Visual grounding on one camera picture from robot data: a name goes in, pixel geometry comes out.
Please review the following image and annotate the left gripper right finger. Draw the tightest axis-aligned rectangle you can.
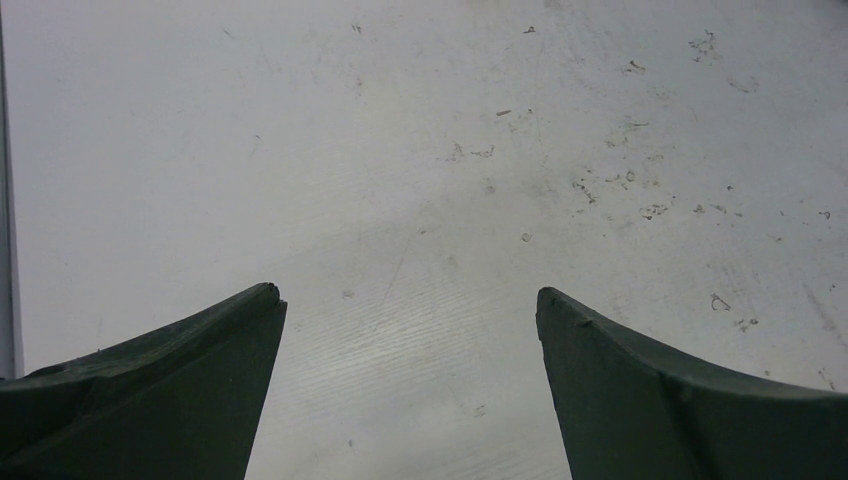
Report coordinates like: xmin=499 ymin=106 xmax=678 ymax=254
xmin=536 ymin=287 xmax=847 ymax=479

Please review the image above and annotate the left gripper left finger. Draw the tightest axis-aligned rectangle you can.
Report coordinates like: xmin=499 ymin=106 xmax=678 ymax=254
xmin=1 ymin=283 xmax=287 ymax=479

